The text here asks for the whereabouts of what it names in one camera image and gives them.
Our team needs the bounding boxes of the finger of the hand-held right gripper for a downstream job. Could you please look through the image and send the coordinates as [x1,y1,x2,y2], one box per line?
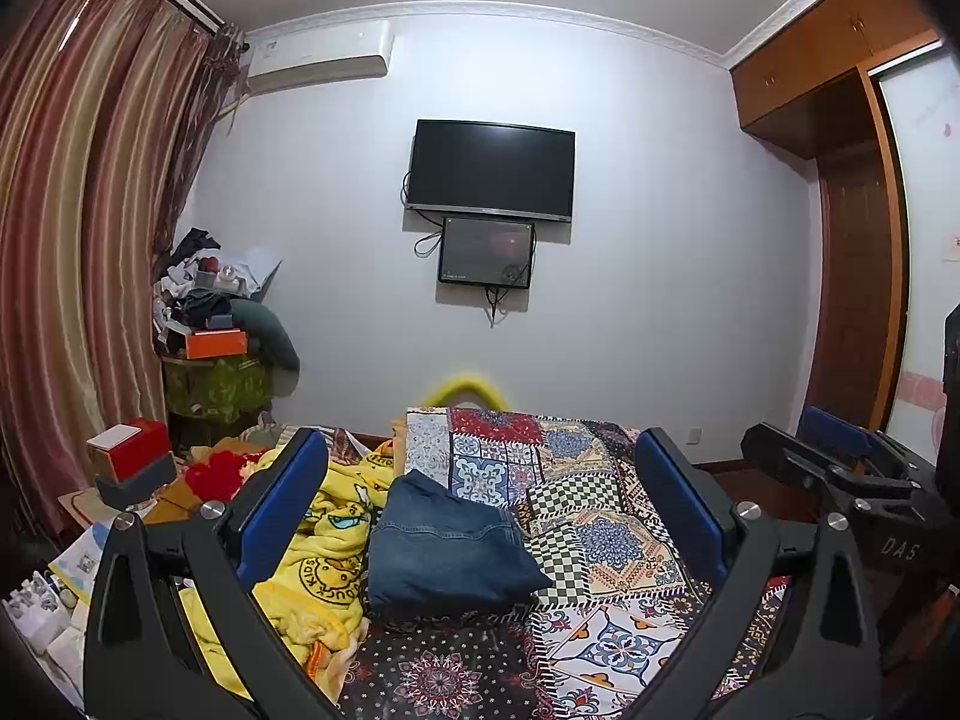
[741,423,914,520]
[797,405,921,479]

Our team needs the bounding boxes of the small black wall monitor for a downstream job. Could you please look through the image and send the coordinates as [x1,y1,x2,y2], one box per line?
[438,215,538,291]

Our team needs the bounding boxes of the yellow cartoon blanket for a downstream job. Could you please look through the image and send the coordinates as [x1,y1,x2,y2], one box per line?
[178,435,400,700]

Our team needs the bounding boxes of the black wall television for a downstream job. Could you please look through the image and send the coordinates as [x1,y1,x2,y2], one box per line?
[404,118,578,225]

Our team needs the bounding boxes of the yellow curved foam tube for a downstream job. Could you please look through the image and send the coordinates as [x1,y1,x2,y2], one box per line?
[418,374,512,413]

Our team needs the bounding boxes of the striped brown red curtain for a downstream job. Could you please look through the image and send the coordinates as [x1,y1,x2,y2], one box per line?
[0,0,250,535]

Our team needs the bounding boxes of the dark green jacket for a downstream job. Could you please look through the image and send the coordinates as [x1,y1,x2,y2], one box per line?
[228,298,302,395]

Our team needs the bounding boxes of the illustrated paper booklet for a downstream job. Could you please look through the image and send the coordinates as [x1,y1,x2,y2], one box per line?
[48,523,115,602]

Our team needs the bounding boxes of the wooden overhead wardrobe cabinet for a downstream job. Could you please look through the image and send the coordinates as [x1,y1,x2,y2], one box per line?
[728,0,948,161]

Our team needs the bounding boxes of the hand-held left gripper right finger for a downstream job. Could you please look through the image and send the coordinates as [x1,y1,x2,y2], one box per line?
[628,427,884,720]

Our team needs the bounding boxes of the white air conditioner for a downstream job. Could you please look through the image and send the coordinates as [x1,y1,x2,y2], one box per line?
[245,18,395,95]

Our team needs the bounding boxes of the brown wooden door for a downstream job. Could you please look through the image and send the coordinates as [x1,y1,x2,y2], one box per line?
[805,90,875,440]

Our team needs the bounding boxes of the wooden door frame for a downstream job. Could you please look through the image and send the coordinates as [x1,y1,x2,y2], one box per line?
[855,64,905,437]

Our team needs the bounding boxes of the dark grey box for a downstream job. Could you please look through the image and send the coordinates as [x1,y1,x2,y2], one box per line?
[95,456,178,512]

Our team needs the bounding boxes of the white packets pile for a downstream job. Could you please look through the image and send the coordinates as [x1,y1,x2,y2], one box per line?
[0,568,88,695]

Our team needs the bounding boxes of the white paper bag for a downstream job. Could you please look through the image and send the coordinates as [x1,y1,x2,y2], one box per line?
[223,245,285,302]

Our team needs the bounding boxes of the blue denim jeans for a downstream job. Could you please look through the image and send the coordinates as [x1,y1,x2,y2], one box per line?
[365,468,556,614]

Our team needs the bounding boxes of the green cloth covered table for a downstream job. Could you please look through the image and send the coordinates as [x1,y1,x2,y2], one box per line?
[162,355,275,422]

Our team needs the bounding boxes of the pile of mixed clothes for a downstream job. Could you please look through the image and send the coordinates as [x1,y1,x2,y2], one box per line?
[152,227,242,355]

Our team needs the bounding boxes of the orange box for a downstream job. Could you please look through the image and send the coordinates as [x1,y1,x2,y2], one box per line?
[183,328,251,360]

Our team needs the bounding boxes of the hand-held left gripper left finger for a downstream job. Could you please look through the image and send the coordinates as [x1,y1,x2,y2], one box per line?
[82,427,347,720]

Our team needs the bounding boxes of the red cloth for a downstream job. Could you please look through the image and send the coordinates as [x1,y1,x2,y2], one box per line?
[184,453,261,497]

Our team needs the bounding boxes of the patchwork patterned bed sheet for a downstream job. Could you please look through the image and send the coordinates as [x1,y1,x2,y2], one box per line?
[337,405,797,720]

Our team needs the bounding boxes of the red and white box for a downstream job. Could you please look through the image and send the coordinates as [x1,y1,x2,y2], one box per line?
[85,418,173,482]

